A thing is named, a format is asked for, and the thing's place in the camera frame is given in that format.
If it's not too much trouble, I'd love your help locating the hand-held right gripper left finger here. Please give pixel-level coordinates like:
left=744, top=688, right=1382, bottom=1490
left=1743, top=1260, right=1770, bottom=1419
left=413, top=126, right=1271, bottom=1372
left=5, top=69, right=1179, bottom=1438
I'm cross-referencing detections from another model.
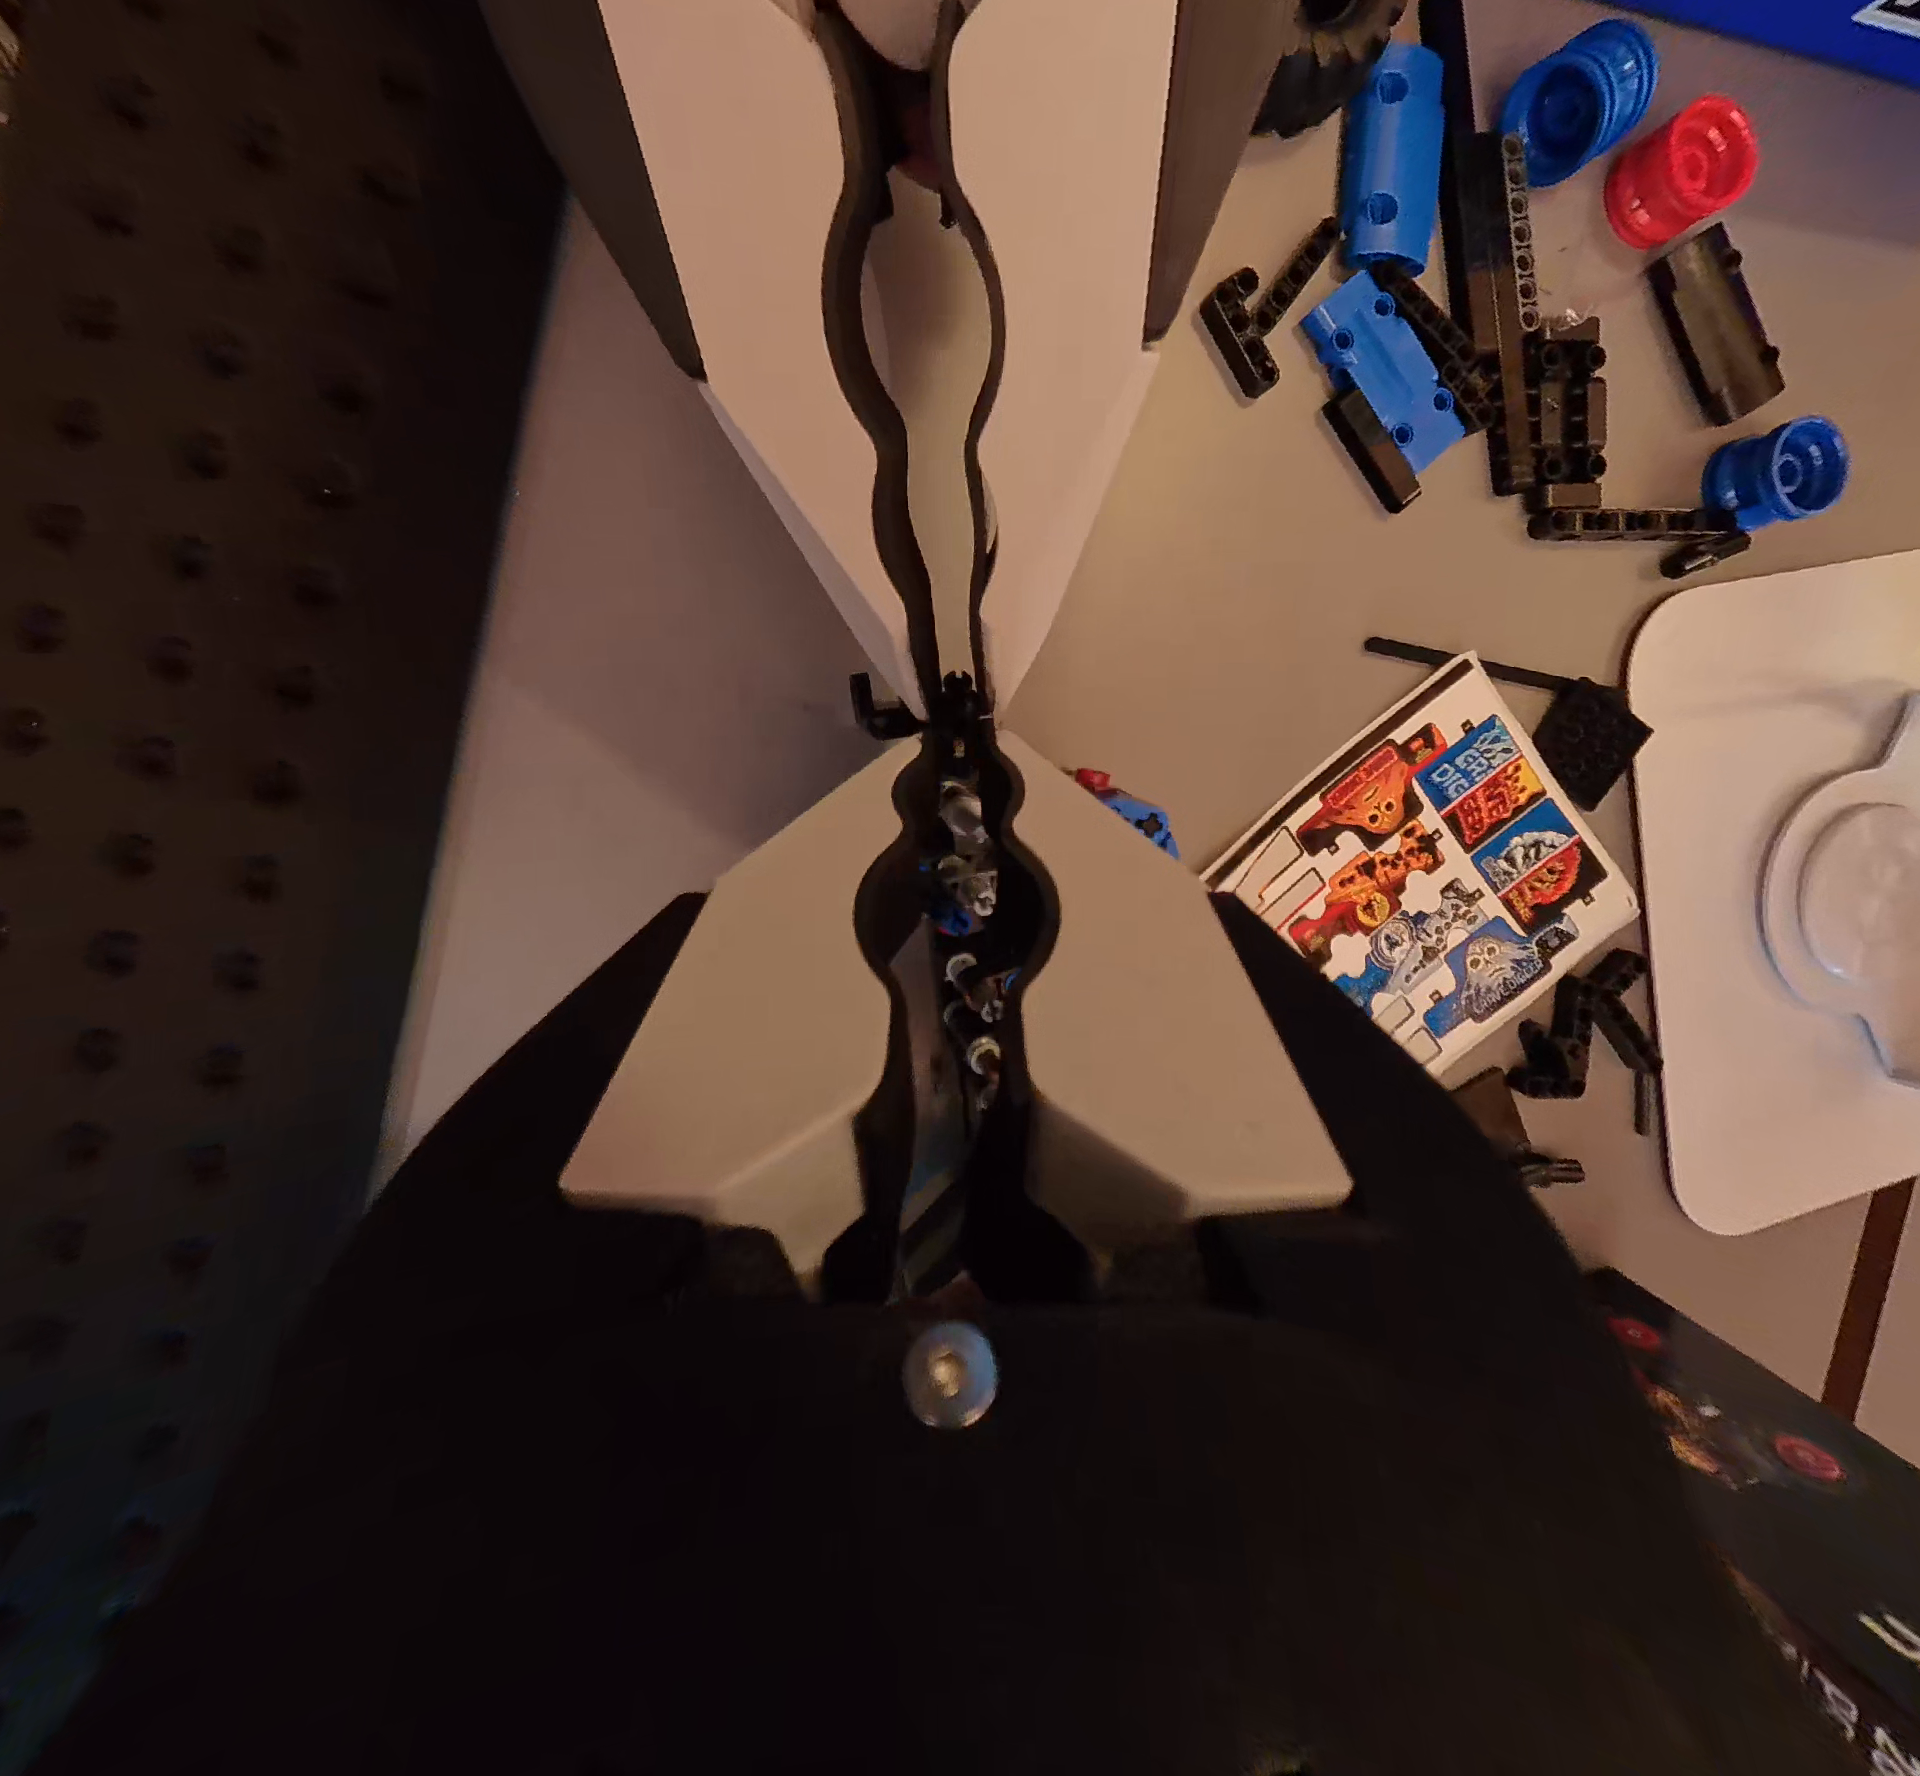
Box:
left=558, top=731, right=947, bottom=1306

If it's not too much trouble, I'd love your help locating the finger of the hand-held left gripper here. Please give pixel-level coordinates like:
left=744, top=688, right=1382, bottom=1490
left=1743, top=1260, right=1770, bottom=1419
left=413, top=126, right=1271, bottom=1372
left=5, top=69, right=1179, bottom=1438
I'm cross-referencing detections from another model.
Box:
left=588, top=0, right=947, bottom=716
left=930, top=0, right=1194, bottom=706

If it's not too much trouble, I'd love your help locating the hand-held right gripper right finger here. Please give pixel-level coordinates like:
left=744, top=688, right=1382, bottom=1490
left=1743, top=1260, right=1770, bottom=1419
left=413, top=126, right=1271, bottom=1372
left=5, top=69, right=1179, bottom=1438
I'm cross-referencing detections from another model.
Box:
left=967, top=731, right=1364, bottom=1306

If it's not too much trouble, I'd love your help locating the blue and black toy chassis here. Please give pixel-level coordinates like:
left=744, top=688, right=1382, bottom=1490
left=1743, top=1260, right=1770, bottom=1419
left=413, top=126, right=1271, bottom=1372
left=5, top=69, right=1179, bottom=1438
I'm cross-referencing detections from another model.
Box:
left=900, top=754, right=1181, bottom=1283

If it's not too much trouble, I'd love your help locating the small black toy connector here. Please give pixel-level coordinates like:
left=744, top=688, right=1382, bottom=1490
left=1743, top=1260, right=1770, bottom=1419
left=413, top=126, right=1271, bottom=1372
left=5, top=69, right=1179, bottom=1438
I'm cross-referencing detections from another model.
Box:
left=848, top=664, right=999, bottom=758

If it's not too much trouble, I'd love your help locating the grey desk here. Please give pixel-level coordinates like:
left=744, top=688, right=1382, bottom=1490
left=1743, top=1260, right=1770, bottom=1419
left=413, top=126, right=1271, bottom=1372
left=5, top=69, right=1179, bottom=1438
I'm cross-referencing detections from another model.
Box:
left=367, top=0, right=1920, bottom=1433

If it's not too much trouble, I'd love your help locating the colourful sticker sheet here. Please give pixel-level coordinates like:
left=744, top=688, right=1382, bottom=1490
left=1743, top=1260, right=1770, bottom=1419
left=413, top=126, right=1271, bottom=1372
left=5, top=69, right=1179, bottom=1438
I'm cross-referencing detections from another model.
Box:
left=1203, top=654, right=1640, bottom=1076

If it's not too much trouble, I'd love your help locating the blue curved toy panel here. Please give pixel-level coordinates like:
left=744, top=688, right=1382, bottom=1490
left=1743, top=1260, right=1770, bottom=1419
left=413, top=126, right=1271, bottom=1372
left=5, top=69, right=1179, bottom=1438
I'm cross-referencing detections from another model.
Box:
left=1339, top=38, right=1450, bottom=275

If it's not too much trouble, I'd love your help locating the blue toy panel block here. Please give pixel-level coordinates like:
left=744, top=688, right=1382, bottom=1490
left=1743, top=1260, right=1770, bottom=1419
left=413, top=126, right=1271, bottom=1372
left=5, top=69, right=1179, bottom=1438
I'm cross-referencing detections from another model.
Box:
left=1300, top=267, right=1480, bottom=477

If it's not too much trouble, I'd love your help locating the black angled toy beam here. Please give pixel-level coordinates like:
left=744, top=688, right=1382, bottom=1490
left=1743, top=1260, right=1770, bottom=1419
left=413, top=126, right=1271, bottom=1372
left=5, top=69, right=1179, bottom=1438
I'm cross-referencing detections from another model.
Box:
left=1504, top=1019, right=1593, bottom=1102
left=1552, top=947, right=1666, bottom=1076

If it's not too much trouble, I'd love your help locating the black holed toy beam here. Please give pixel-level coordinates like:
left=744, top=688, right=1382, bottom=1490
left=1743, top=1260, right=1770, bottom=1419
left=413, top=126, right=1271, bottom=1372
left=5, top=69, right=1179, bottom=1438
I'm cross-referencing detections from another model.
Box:
left=1377, top=264, right=1504, bottom=436

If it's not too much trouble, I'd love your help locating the black toy tile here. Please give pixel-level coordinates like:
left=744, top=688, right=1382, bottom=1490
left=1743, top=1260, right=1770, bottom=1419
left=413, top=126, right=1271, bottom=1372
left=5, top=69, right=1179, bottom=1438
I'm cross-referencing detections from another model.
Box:
left=1320, top=384, right=1426, bottom=518

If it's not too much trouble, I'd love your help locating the dark grey holed toy beam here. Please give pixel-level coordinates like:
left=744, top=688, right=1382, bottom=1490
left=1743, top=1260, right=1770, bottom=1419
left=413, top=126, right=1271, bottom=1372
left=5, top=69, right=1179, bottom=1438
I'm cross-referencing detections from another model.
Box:
left=1496, top=131, right=1544, bottom=346

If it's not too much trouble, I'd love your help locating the black toy axle rod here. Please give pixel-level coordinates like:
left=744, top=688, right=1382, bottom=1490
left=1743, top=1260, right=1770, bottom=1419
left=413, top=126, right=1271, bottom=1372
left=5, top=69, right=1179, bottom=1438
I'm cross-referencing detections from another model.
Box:
left=1361, top=633, right=1576, bottom=695

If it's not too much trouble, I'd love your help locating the blue toy wheel rim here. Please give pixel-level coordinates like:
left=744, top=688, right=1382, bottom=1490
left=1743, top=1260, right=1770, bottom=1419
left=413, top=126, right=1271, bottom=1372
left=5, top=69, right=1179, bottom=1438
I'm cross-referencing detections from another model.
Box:
left=1500, top=18, right=1664, bottom=188
left=1702, top=416, right=1851, bottom=537

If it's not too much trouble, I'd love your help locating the black square toy plate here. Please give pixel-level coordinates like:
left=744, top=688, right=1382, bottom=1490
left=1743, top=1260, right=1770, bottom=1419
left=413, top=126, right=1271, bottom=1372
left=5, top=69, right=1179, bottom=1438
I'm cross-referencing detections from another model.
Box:
left=1529, top=674, right=1656, bottom=813

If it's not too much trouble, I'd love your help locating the red toy wheel rim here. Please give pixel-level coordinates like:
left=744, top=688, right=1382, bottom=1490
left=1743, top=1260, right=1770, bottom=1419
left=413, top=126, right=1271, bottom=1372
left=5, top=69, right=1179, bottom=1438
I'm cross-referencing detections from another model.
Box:
left=1602, top=92, right=1760, bottom=252

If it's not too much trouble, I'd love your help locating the thin black toy beam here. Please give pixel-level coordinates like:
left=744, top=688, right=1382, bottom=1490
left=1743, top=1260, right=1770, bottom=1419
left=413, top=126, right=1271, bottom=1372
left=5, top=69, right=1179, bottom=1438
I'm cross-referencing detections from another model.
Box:
left=1527, top=497, right=1743, bottom=545

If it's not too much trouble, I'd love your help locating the black dimpled pad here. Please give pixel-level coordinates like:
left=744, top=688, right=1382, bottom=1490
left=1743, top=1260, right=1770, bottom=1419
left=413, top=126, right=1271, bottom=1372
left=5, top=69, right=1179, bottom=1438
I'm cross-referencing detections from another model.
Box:
left=0, top=0, right=570, bottom=1776

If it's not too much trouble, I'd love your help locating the black curved toy panel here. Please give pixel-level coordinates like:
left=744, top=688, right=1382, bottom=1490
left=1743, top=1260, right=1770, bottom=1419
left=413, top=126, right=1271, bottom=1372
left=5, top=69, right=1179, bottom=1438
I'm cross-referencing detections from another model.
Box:
left=1645, top=224, right=1787, bottom=427

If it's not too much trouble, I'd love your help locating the toy truck set box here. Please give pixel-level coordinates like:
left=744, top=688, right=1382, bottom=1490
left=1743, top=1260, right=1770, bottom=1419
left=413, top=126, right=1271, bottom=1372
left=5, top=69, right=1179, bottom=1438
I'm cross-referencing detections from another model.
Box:
left=1591, top=1267, right=1920, bottom=1776

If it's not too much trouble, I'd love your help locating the black toy frame block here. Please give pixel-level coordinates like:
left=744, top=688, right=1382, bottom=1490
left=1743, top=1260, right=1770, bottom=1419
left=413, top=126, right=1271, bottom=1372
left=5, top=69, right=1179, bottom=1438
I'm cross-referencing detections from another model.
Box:
left=1519, top=318, right=1616, bottom=495

